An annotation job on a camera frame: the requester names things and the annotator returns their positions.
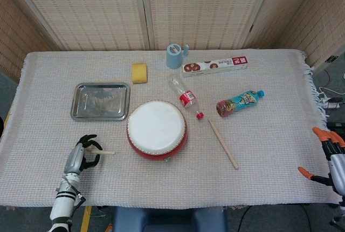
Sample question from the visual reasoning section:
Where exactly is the orange-tipped right robot hand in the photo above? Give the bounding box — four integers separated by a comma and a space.
298, 126, 345, 196

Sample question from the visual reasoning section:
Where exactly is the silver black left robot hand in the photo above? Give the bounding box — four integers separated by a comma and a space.
64, 134, 104, 176

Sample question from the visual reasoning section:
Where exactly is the wooden drumstick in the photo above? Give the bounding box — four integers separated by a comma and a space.
207, 118, 240, 170
87, 147, 116, 156

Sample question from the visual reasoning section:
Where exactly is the stainless steel tray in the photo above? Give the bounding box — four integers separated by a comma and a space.
70, 82, 131, 122

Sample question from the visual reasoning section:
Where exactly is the red drum white head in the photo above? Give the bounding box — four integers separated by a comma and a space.
126, 100, 187, 162

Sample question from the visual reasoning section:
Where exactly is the black equipment box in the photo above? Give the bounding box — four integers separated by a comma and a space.
327, 120, 345, 133

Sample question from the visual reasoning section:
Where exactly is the white power strip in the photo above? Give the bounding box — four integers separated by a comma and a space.
321, 100, 341, 110

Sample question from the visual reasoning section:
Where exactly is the white woven tablecloth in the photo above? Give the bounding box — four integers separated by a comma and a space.
0, 49, 337, 208

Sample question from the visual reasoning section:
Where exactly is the yellow sponge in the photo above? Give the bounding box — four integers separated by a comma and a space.
132, 63, 148, 84

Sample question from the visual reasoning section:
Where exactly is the blue padded seat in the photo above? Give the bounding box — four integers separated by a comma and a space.
112, 205, 229, 232

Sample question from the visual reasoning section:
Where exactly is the colourful drink bottle blue cap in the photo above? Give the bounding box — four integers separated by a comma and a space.
216, 89, 265, 119

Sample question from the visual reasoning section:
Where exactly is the empty clear bottle red label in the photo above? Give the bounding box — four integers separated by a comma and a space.
168, 73, 205, 120

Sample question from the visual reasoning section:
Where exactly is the light blue mug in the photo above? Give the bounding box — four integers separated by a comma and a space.
165, 43, 190, 70

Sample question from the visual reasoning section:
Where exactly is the bamboo folding screen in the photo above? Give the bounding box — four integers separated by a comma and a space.
0, 0, 345, 81

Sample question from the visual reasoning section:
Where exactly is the long white cookie-print box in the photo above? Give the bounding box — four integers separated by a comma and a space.
182, 55, 249, 78

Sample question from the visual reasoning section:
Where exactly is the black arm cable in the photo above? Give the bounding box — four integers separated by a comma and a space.
70, 185, 87, 218

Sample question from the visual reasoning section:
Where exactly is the white floor cable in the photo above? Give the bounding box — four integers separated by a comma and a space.
319, 86, 345, 99

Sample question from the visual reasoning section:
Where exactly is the black floor cable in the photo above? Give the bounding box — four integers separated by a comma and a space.
237, 206, 253, 232

